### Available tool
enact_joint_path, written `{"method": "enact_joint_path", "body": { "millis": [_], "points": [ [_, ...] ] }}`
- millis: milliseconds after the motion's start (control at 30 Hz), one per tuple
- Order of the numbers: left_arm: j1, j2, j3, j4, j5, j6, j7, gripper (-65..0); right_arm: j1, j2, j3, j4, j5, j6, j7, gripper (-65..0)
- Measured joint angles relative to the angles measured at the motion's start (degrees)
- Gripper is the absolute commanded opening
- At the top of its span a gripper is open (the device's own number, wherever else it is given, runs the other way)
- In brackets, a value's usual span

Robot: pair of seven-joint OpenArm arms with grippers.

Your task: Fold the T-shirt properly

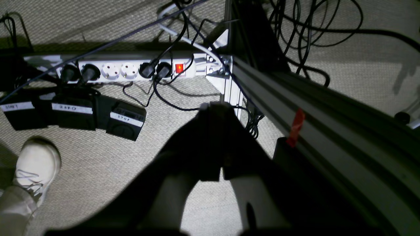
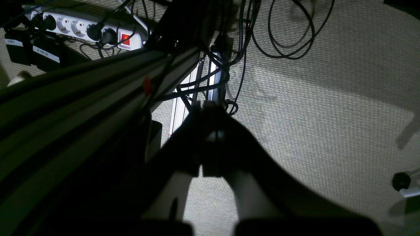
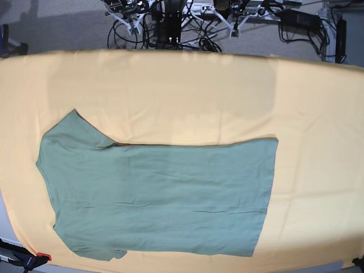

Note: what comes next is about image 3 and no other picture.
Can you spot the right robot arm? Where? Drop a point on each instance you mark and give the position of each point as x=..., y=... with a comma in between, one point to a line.
x=128, y=12

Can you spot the white power strip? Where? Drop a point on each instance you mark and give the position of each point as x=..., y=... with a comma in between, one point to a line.
x=200, y=9

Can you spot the black clamp right corner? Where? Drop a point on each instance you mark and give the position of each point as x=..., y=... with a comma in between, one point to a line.
x=359, y=262

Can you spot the green T-shirt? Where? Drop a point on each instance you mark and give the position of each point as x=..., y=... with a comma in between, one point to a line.
x=110, y=198

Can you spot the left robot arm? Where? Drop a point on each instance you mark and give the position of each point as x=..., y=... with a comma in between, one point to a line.
x=234, y=14

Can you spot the black camera stand post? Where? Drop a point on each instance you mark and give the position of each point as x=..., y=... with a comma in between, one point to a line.
x=168, y=24

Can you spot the black power adapter brick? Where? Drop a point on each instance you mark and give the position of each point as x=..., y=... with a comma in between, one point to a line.
x=300, y=20

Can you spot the yellow table cloth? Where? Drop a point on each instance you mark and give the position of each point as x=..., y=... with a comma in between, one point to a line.
x=315, y=215

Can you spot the black table leg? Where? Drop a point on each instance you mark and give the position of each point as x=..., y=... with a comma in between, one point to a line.
x=340, y=53

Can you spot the orange black clamp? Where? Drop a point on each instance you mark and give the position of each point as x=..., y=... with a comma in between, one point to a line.
x=14, y=253

